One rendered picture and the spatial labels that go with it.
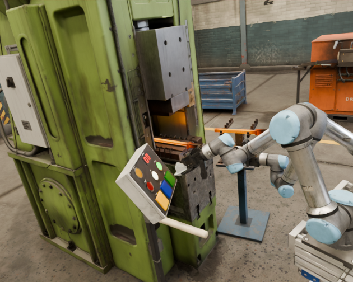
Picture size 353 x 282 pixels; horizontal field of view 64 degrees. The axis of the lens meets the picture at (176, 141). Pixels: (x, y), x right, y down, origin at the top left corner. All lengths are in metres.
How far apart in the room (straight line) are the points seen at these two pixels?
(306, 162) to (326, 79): 4.00
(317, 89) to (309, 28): 4.22
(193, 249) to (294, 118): 1.47
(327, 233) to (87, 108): 1.47
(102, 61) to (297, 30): 8.01
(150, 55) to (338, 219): 1.23
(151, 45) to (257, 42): 8.03
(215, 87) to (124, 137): 4.12
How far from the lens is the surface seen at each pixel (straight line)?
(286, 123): 1.10
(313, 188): 1.19
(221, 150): 1.39
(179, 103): 1.82
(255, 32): 9.59
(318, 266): 1.57
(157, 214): 1.36
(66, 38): 1.89
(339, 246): 1.43
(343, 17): 9.05
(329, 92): 5.16
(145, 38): 1.71
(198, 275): 2.39
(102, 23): 1.57
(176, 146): 1.97
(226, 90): 5.59
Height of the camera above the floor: 1.78
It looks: 23 degrees down
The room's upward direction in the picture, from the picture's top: 8 degrees counter-clockwise
